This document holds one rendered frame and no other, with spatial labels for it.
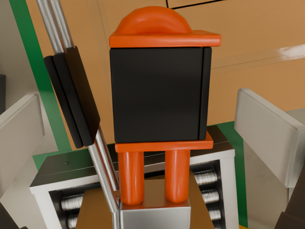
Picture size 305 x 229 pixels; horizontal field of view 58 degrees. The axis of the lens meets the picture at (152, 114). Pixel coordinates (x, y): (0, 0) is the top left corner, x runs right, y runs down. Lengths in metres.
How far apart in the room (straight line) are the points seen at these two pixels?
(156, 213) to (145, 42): 0.14
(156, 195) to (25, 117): 0.14
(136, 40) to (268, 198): 1.86
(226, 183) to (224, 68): 0.41
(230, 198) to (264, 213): 0.98
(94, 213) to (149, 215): 0.70
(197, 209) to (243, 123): 0.69
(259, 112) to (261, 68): 0.82
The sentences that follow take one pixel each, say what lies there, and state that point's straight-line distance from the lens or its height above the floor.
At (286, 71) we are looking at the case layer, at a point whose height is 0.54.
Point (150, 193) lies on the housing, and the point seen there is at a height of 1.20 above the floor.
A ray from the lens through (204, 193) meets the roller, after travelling 1.13.
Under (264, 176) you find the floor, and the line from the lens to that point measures 1.89.
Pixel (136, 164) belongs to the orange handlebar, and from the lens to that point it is 0.23.
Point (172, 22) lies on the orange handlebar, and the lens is 0.20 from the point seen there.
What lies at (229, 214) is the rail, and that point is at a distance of 1.14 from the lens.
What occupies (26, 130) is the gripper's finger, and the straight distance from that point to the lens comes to 0.17.
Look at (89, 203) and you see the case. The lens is 1.00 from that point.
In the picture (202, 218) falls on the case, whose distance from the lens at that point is 0.83.
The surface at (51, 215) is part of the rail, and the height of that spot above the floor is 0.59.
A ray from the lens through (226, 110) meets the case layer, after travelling 0.98.
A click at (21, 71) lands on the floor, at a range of 1.54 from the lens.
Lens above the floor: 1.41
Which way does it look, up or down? 69 degrees down
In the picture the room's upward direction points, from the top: 168 degrees clockwise
